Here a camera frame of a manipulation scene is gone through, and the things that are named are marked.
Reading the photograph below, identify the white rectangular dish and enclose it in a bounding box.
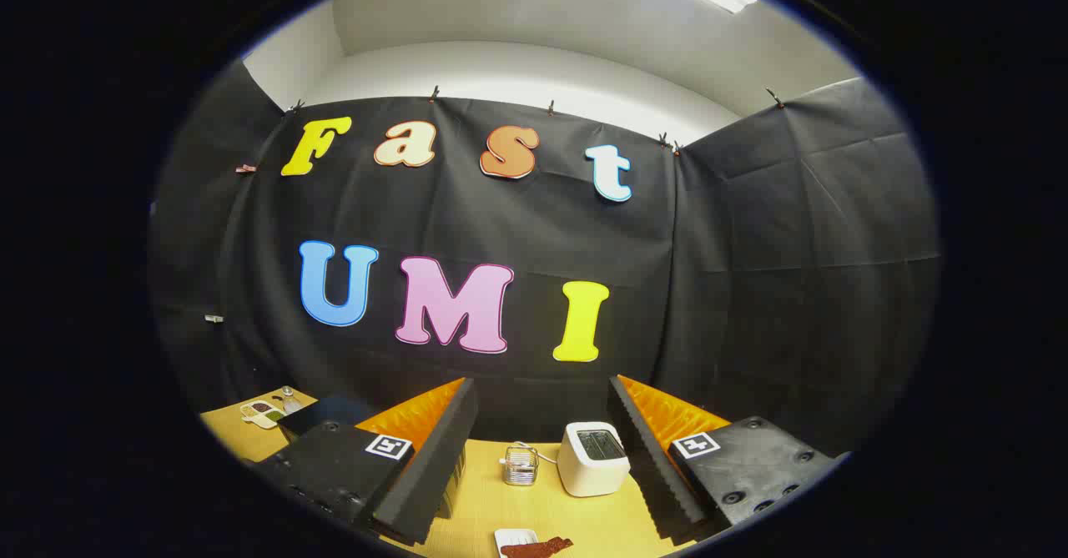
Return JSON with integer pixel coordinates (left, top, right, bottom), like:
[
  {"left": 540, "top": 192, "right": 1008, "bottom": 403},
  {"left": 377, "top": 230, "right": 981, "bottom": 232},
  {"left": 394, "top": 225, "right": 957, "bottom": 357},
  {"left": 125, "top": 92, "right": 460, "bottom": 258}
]
[{"left": 494, "top": 528, "right": 539, "bottom": 558}]

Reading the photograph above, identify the black toaster oven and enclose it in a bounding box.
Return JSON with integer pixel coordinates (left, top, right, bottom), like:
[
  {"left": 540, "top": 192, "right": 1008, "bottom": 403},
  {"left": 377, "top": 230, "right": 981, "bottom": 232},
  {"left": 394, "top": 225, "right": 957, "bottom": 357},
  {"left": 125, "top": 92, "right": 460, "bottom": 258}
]
[{"left": 280, "top": 393, "right": 380, "bottom": 442}]

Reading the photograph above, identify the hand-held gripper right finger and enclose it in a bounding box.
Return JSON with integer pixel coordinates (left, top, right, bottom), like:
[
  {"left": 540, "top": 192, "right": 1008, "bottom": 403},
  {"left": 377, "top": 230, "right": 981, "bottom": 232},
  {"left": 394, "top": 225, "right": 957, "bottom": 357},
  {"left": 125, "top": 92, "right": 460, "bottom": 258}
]
[{"left": 607, "top": 375, "right": 839, "bottom": 542}]

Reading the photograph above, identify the metal wire holder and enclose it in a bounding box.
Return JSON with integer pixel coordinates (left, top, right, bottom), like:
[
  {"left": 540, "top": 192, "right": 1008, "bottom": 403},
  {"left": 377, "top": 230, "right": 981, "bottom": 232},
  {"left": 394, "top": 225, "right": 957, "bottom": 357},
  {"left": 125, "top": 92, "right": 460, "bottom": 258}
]
[{"left": 502, "top": 445, "right": 540, "bottom": 486}]

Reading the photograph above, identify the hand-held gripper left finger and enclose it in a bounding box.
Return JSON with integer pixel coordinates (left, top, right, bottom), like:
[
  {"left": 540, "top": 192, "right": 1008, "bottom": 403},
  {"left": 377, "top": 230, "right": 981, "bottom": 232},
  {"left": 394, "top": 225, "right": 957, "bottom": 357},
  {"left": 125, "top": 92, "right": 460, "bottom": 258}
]
[{"left": 250, "top": 377, "right": 479, "bottom": 546}]

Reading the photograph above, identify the red meat slice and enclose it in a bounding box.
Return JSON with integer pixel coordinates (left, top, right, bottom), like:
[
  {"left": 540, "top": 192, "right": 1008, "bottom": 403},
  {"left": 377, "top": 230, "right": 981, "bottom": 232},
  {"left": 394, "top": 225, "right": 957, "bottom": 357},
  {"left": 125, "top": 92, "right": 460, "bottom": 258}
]
[{"left": 501, "top": 537, "right": 575, "bottom": 558}]

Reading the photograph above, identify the white divided spice dish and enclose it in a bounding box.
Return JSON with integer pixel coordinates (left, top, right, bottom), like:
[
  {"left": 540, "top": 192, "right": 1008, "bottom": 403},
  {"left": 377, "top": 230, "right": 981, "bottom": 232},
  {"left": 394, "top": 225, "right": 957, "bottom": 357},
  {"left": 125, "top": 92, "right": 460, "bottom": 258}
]
[{"left": 240, "top": 401, "right": 285, "bottom": 430}]

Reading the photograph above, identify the white toaster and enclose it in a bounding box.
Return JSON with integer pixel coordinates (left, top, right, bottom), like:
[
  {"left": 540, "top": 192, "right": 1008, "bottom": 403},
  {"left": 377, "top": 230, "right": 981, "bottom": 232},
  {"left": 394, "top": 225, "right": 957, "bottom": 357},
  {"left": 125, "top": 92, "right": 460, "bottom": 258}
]
[{"left": 557, "top": 421, "right": 632, "bottom": 498}]

